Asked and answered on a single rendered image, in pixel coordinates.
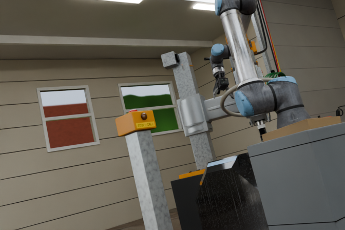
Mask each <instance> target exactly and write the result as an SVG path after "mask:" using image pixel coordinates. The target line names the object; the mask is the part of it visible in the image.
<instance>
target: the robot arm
mask: <svg viewBox="0 0 345 230"><path fill-rule="evenodd" d="M256 8H257V2H256V0H215V13H216V15H217V16H220V18H221V21H222V25H223V28H224V32H225V35H226V39H227V42H228V44H227V45H222V44H215V45H213V46H212V49H211V57H210V64H211V67H212V72H213V76H214V77H215V79H216V82H215V86H214V88H213V97H214V99H215V97H216V95H217V94H220V91H221V90H223V91H224V90H225V89H226V92H227V91H228V90H229V89H230V88H229V87H228V86H229V81H228V78H226V77H225V70H224V66H223V58H227V57H230V56H231V57H232V59H233V63H234V66H235V71H236V74H237V78H238V81H239V85H238V87H237V91H236V92H235V101H236V105H237V107H238V110H239V112H240V113H241V114H242V115H243V116H244V117H249V116H255V115H258V114H263V113H268V112H272V111H276V114H277V129H279V128H282V127H285V126H288V125H291V124H294V123H296V122H299V121H302V120H305V119H311V118H312V117H311V116H310V115H309V114H308V112H307V111H306V110H305V107H304V104H303V101H302V98H301V95H300V91H299V88H298V84H297V83H296V80H295V79H294V78H293V77H292V76H281V77H278V78H274V79H272V80H270V81H269V82H268V84H267V85H265V84H264V81H263V80H261V79H259V77H258V74H257V70H256V67H255V64H254V60H253V57H252V54H251V50H250V47H249V44H248V41H247V38H246V33H247V29H248V26H249V23H250V20H251V17H252V14H253V13H255V11H256ZM233 93H234V92H232V93H231V94H230V95H229V96H231V98H232V99H234V95H233Z"/></svg>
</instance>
